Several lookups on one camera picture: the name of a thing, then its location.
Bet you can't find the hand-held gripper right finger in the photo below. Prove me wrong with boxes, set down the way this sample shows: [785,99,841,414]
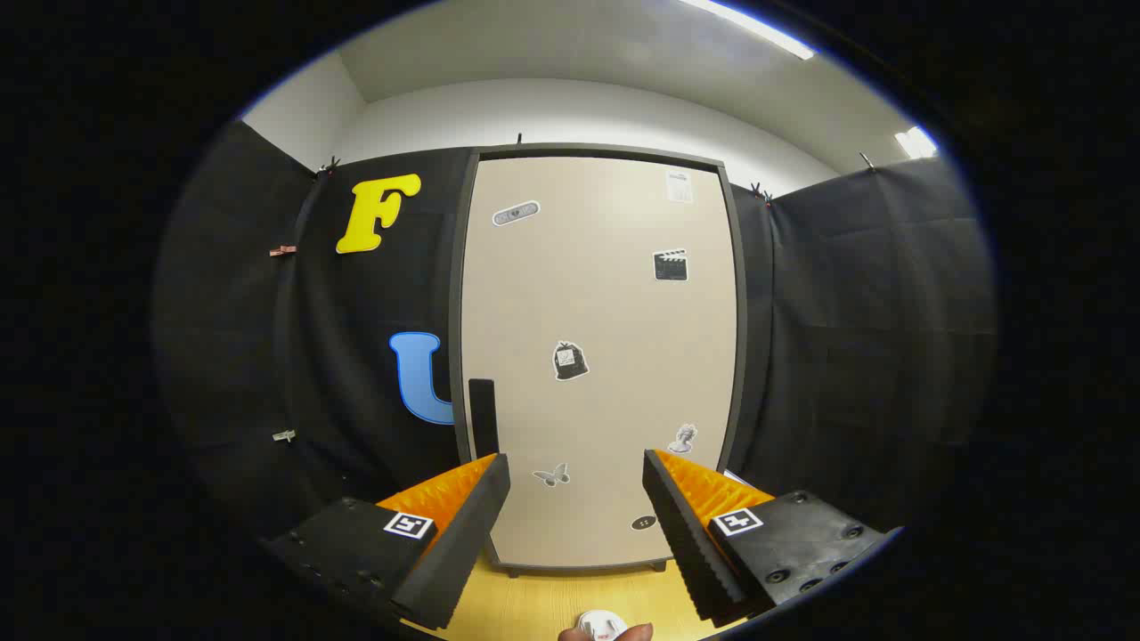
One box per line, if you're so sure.
[643,450,892,624]

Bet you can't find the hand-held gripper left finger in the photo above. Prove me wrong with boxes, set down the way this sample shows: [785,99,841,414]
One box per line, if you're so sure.
[263,452,511,633]

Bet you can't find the black cabinet door handle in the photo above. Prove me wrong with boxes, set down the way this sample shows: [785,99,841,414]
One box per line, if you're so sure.
[468,378,501,460]

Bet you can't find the white shoe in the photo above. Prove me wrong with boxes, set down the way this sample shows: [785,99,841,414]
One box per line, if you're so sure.
[574,610,625,640]

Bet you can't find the grey shoe cabinet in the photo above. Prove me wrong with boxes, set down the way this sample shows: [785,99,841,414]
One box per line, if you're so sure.
[449,142,750,578]

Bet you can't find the black backdrop cloth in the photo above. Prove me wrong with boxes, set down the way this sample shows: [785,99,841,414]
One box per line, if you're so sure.
[151,120,997,553]

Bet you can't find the small ceiling light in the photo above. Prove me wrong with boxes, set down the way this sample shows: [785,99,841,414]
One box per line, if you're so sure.
[894,126,940,160]

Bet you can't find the long ceiling light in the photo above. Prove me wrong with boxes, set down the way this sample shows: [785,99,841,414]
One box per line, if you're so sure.
[681,0,817,61]

